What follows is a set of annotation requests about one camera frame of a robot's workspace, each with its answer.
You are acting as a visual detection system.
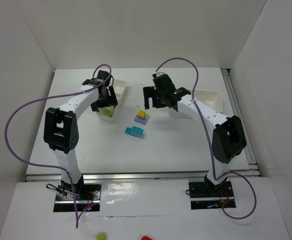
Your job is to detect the light green lego brick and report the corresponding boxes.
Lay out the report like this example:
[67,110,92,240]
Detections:
[101,107,114,118]

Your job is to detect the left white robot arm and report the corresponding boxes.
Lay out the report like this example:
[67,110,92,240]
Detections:
[43,70,118,195]

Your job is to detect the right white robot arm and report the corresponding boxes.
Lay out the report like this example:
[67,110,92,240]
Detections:
[143,73,247,193]

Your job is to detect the small white container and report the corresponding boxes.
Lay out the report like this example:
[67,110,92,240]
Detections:
[96,79,127,122]

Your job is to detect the purple lego plate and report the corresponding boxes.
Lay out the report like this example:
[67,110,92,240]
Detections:
[134,116,148,125]

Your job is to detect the teal lego brick stack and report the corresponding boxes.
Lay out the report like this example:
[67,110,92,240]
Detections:
[125,126,144,138]

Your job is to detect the large white divided container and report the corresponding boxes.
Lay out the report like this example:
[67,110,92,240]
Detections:
[168,89,224,118]

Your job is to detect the green lego foreground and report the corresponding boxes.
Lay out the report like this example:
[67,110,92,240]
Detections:
[96,232,107,240]

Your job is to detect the red object foreground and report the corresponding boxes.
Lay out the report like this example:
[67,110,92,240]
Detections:
[140,235,154,240]

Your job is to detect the aluminium rail front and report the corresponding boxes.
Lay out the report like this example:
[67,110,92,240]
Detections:
[24,170,259,183]

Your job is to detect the aluminium rail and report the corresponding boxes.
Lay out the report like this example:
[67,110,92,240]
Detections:
[24,170,259,183]
[220,68,259,176]

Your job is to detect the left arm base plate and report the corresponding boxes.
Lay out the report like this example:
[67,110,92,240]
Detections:
[46,183,102,213]

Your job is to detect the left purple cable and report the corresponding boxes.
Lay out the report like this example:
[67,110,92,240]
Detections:
[3,64,113,229]

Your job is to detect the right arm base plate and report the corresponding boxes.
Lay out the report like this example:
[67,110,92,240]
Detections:
[185,181,236,210]

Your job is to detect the aluminium rail right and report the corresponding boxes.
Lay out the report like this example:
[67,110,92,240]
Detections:
[220,68,259,176]

